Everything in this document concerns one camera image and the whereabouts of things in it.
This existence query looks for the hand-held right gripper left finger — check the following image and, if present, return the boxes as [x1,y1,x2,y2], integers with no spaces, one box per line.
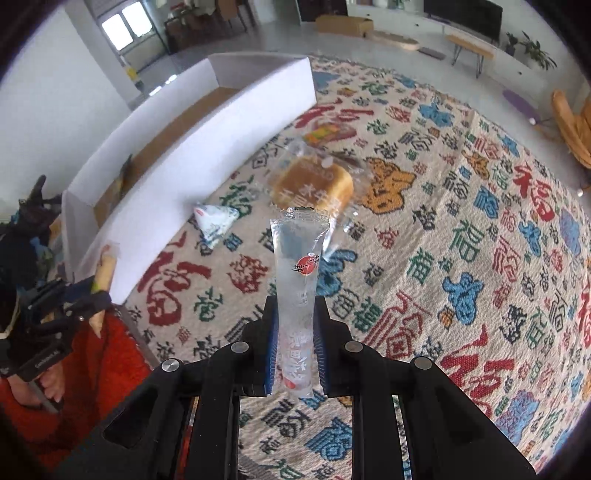
[69,295,280,480]

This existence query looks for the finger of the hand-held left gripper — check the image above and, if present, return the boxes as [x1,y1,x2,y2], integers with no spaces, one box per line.
[65,277,112,319]

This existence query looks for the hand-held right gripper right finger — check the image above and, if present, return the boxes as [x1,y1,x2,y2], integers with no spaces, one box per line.
[311,300,539,480]

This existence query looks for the clear tube snack packet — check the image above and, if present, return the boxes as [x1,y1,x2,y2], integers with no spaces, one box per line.
[269,207,331,400]

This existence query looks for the black stick snack packet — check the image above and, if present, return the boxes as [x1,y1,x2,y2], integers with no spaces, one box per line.
[113,154,134,199]

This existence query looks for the white blue triangular packet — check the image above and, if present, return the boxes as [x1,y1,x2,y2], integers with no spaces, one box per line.
[193,203,240,249]

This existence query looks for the bread slice packet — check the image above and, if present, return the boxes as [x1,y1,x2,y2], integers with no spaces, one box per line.
[265,138,370,236]

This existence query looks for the white cardboard box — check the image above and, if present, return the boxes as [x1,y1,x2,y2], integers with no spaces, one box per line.
[61,53,318,305]

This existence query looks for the yellow green snack packet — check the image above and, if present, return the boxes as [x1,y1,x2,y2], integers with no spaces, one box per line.
[302,122,358,146]

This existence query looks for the person's left hand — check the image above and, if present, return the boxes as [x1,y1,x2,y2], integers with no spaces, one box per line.
[37,362,65,409]

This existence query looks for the fuzzy orange-red clothing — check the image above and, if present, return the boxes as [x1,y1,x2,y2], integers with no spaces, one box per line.
[0,314,155,467]

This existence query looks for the printed woven blanket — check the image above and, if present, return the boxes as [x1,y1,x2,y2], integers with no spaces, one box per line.
[115,55,591,480]

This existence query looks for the dark wooden dining table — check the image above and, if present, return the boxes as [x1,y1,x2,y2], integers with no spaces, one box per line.
[164,4,232,51]

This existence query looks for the purple floor mat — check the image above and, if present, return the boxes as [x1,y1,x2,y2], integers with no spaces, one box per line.
[502,89,539,121]

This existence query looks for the wooden balance board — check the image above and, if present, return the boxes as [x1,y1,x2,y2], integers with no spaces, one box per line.
[373,31,420,52]

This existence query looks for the brown cardboard carton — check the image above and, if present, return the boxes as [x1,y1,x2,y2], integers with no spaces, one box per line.
[315,15,374,38]

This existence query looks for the orange lounge chair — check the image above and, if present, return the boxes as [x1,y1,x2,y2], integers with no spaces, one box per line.
[551,90,591,169]

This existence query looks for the dark glass display cabinet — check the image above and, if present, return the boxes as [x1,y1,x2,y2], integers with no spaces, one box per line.
[295,0,348,24]

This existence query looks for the white television cabinet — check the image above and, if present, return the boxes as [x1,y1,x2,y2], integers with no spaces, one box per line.
[346,0,573,88]

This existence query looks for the wooden stool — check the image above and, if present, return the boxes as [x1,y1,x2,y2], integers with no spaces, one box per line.
[447,34,495,77]

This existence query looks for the black television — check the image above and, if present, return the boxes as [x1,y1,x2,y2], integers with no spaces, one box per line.
[424,0,503,42]

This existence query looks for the large green potted plant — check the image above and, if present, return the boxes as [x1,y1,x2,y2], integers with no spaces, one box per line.
[519,31,557,71]

